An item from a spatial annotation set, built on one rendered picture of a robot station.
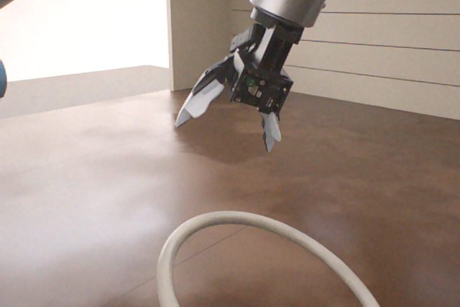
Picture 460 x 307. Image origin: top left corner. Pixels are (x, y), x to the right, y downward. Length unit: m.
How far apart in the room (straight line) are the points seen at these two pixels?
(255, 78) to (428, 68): 6.87
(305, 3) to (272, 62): 0.08
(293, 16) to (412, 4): 6.92
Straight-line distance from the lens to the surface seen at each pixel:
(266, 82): 0.58
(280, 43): 0.55
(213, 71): 0.61
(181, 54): 8.68
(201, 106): 0.59
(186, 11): 8.72
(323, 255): 1.08
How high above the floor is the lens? 1.76
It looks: 18 degrees down
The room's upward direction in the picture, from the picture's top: straight up
